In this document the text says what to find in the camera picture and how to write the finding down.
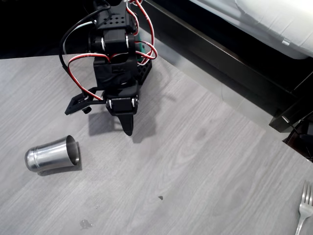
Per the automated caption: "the shiny steel cup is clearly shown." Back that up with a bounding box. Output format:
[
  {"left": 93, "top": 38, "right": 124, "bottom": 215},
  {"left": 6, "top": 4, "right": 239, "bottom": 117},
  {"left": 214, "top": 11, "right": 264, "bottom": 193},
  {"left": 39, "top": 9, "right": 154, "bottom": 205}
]
[{"left": 24, "top": 135, "right": 80, "bottom": 172}]

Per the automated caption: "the black perforated arm base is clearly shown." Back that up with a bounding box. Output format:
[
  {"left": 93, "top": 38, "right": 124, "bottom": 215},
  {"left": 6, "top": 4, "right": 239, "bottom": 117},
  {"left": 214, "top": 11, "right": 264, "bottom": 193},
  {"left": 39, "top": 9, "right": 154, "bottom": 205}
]
[{"left": 134, "top": 60, "right": 153, "bottom": 86}]

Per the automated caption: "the green circuit board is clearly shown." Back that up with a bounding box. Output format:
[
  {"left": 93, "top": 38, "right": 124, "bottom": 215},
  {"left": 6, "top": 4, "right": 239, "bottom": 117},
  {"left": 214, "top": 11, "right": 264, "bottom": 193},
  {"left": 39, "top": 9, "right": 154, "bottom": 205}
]
[{"left": 134, "top": 33, "right": 154, "bottom": 65}]

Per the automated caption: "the white mattress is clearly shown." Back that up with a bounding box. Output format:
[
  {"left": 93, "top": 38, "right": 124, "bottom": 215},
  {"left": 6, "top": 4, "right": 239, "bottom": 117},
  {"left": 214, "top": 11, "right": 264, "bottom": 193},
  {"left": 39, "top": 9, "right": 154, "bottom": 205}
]
[{"left": 189, "top": 0, "right": 313, "bottom": 60}]

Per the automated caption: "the silver metal fork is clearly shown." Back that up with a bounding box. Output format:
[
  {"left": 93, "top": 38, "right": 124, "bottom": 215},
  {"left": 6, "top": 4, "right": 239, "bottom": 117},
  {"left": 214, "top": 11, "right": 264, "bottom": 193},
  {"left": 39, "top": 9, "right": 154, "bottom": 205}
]
[{"left": 294, "top": 181, "right": 313, "bottom": 235}]

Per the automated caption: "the red white servo cable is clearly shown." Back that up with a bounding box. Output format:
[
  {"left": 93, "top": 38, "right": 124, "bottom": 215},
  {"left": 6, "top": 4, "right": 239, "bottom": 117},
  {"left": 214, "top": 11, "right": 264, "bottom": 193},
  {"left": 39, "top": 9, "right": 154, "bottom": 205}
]
[
  {"left": 67, "top": 53, "right": 110, "bottom": 101},
  {"left": 126, "top": 0, "right": 158, "bottom": 67}
]

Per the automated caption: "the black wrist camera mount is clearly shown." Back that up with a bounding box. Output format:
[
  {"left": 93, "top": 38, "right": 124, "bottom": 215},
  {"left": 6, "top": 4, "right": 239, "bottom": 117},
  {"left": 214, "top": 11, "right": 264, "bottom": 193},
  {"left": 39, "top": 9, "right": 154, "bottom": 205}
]
[{"left": 64, "top": 86, "right": 106, "bottom": 116}]

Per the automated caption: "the black camera cable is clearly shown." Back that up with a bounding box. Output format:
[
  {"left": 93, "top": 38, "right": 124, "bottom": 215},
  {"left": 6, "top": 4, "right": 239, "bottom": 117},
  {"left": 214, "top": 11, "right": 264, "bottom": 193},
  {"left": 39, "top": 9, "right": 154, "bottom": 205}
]
[{"left": 58, "top": 4, "right": 112, "bottom": 71}]

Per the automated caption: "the dark wooden bed frame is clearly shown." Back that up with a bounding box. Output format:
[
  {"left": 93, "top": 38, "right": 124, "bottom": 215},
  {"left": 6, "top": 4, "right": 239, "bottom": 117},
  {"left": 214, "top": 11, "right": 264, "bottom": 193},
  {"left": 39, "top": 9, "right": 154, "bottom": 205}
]
[{"left": 143, "top": 0, "right": 313, "bottom": 134}]

